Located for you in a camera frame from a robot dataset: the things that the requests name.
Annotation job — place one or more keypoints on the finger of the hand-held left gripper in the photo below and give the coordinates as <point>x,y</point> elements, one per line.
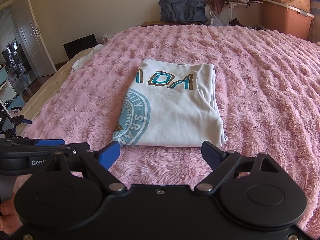
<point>80,148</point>
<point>48,142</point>

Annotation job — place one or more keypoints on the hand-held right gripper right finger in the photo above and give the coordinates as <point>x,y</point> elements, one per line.
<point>211,155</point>

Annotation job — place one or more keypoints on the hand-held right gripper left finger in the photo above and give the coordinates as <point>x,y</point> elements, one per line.
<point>110,153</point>

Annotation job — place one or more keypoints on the white printed sweatshirt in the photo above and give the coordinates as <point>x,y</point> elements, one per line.
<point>175,110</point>

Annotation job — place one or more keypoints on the person's left hand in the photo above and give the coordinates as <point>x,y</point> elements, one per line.
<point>10,217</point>

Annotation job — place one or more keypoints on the black stand with blue part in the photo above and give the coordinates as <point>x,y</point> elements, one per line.
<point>16,121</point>

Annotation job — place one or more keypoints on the beige bed sheet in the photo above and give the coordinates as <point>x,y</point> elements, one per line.
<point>47,87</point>

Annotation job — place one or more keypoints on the pink fluffy blanket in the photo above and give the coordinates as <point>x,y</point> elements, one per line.
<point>262,92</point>

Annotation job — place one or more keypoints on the white cloth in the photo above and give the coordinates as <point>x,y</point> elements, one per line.
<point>86,57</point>

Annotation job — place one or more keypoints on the black flat panel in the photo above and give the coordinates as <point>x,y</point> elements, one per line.
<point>80,46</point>

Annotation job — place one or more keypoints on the white door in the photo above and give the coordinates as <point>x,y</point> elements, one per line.
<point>35,35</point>

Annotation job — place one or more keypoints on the white plastic bag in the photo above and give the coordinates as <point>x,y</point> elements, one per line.
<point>216,20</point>

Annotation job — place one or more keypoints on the wooden bedside bench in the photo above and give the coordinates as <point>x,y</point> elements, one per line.
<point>151,23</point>

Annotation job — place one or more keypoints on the dark blue duffel bag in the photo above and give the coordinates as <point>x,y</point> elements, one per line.
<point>182,10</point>

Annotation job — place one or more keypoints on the pink plastic storage box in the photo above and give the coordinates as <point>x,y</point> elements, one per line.
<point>285,20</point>

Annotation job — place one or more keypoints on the white folding side table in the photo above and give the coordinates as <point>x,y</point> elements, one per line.
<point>240,2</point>

